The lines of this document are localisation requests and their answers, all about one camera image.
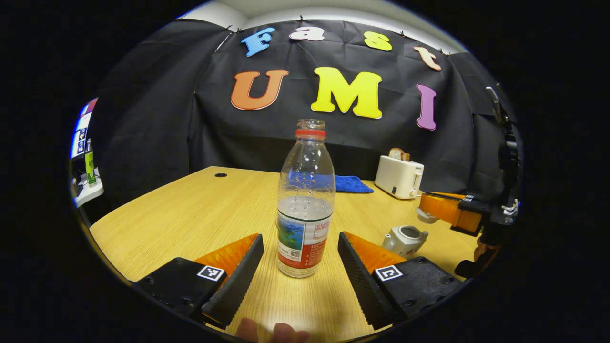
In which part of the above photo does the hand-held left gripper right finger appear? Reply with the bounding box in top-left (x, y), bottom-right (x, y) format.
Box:
top-left (337, 232), bottom-right (464, 331)

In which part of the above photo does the white toaster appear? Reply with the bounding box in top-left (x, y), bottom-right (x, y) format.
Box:
top-left (374, 155), bottom-right (425, 200)

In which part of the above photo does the green bottle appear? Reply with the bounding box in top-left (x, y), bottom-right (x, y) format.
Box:
top-left (85, 138), bottom-right (97, 185)

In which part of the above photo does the blue towel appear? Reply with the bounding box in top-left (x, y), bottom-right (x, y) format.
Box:
top-left (335, 174), bottom-right (375, 194)

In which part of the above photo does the clear plastic water bottle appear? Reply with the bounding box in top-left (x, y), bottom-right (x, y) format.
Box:
top-left (276, 119), bottom-right (336, 278)

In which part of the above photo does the white ceramic teacup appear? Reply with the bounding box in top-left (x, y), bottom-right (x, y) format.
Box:
top-left (383, 225), bottom-right (429, 259)

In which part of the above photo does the computer monitor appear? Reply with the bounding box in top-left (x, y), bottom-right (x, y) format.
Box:
top-left (71, 98), bottom-right (98, 159)

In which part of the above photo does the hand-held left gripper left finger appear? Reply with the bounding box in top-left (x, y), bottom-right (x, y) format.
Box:
top-left (135, 232), bottom-right (265, 330)

